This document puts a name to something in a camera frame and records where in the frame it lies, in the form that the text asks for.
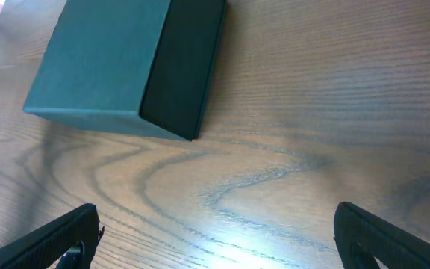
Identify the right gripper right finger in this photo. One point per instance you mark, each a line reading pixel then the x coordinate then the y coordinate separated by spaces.
pixel 364 240

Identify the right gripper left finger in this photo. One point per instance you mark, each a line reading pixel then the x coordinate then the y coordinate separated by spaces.
pixel 71 240

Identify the dark green box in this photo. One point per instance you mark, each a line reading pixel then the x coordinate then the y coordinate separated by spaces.
pixel 136 67

